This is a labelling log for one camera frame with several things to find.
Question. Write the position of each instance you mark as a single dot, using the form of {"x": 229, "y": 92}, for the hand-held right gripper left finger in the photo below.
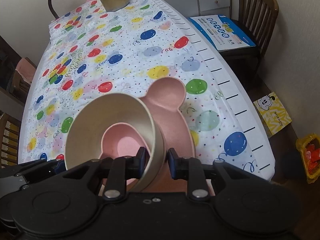
{"x": 142, "y": 162}

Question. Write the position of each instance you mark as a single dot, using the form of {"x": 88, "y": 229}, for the pink bear-shaped plate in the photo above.
{"x": 170, "y": 110}

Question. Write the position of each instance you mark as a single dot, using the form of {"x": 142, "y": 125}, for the pink cloth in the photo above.
{"x": 25, "y": 70}

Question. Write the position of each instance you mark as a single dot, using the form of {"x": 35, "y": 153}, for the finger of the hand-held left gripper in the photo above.
{"x": 32, "y": 183}
{"x": 59, "y": 167}

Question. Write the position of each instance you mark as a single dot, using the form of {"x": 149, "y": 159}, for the cream bowl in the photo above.
{"x": 100, "y": 120}

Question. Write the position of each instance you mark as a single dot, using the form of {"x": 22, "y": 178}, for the blue white flat box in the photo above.
{"x": 222, "y": 32}

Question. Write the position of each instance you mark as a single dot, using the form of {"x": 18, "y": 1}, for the white tick-marked table cover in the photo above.
{"x": 225, "y": 77}

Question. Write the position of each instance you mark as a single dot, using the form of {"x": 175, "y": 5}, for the wooden slatted chair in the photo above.
{"x": 8, "y": 140}
{"x": 262, "y": 7}
{"x": 15, "y": 87}

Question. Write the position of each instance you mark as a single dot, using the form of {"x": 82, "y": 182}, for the yellow plastic bag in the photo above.
{"x": 308, "y": 157}

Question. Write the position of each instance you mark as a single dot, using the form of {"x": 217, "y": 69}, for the small pink heart dish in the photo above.
{"x": 125, "y": 142}

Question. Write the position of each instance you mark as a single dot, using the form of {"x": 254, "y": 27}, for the balloon print tablecloth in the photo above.
{"x": 125, "y": 55}

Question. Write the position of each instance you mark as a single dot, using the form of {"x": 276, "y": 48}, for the yellow printed carton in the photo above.
{"x": 272, "y": 115}

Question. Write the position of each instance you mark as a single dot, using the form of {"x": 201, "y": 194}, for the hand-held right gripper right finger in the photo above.
{"x": 172, "y": 163}

